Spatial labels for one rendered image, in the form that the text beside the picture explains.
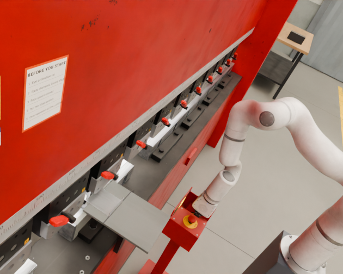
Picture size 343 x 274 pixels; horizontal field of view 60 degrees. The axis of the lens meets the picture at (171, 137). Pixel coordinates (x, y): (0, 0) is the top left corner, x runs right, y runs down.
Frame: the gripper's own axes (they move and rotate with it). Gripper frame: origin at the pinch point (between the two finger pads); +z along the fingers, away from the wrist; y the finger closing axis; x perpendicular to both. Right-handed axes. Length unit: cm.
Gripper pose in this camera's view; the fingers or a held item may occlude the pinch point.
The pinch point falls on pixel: (196, 215)
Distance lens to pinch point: 156.2
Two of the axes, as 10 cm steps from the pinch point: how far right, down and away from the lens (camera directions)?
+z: -4.0, 7.0, 5.9
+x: 4.7, -4.0, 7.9
